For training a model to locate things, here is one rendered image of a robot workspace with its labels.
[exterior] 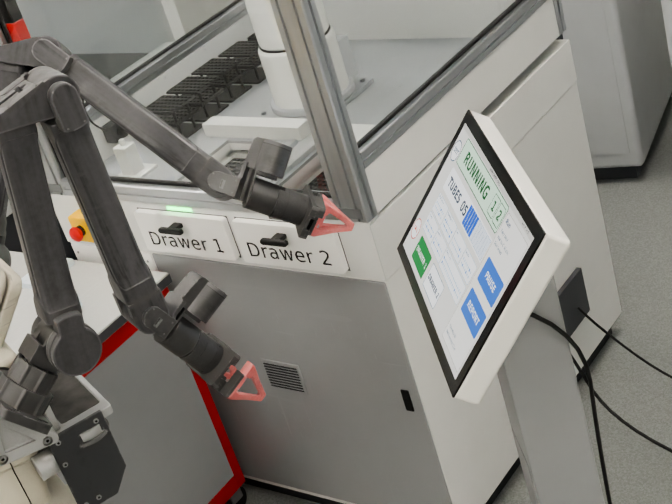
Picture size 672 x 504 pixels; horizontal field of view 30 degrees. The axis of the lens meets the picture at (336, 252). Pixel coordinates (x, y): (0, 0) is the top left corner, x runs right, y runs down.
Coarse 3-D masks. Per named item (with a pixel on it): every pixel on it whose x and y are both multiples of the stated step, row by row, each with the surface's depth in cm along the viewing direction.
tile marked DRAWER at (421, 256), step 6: (420, 240) 232; (420, 246) 231; (426, 246) 229; (414, 252) 233; (420, 252) 230; (426, 252) 228; (414, 258) 232; (420, 258) 230; (426, 258) 227; (420, 264) 229; (426, 264) 226; (420, 270) 228; (420, 276) 227
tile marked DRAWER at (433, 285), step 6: (432, 270) 222; (426, 276) 224; (432, 276) 221; (438, 276) 219; (426, 282) 223; (432, 282) 220; (438, 282) 218; (426, 288) 222; (432, 288) 220; (438, 288) 217; (426, 294) 221; (432, 294) 219; (438, 294) 216; (432, 300) 218; (432, 306) 217
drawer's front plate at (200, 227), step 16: (144, 224) 301; (160, 224) 297; (192, 224) 290; (208, 224) 287; (224, 224) 284; (144, 240) 304; (176, 240) 297; (208, 240) 290; (224, 240) 287; (208, 256) 293; (224, 256) 290
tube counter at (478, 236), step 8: (464, 200) 219; (464, 208) 218; (472, 208) 214; (464, 216) 216; (472, 216) 213; (464, 224) 215; (472, 224) 212; (480, 224) 209; (472, 232) 211; (480, 232) 208; (472, 240) 210; (480, 240) 207; (488, 240) 204; (480, 248) 206; (480, 256) 205
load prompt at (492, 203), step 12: (468, 144) 226; (468, 156) 224; (468, 168) 222; (480, 168) 217; (468, 180) 220; (480, 180) 215; (492, 180) 210; (480, 192) 213; (492, 192) 209; (480, 204) 212; (492, 204) 207; (504, 204) 203; (492, 216) 205; (504, 216) 201; (492, 228) 204
